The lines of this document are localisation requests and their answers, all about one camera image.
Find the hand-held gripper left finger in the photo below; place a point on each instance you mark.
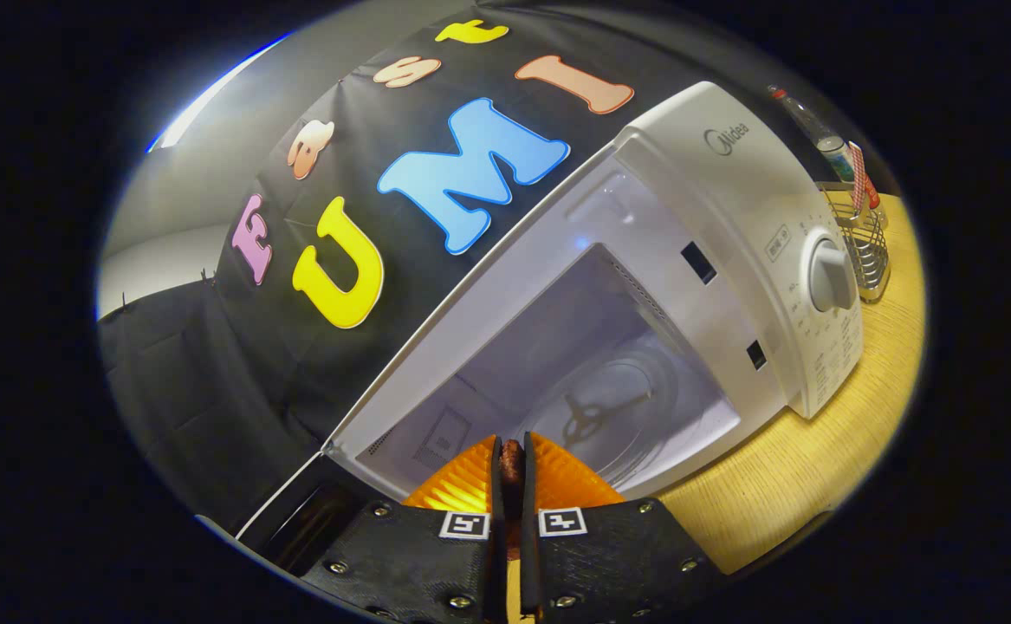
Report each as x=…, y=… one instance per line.
x=496, y=555

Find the glass turntable plate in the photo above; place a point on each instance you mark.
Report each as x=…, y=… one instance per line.
x=652, y=407

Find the reddish brown sausage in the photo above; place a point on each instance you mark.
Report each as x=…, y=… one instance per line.
x=512, y=464

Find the clear plastic bottle red label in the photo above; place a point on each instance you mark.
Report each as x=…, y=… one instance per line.
x=817, y=134

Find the red white striped straw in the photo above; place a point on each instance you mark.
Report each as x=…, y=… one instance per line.
x=857, y=173

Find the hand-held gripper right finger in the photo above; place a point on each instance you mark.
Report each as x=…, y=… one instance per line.
x=529, y=563

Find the white toaster oven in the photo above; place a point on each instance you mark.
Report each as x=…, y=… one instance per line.
x=730, y=173

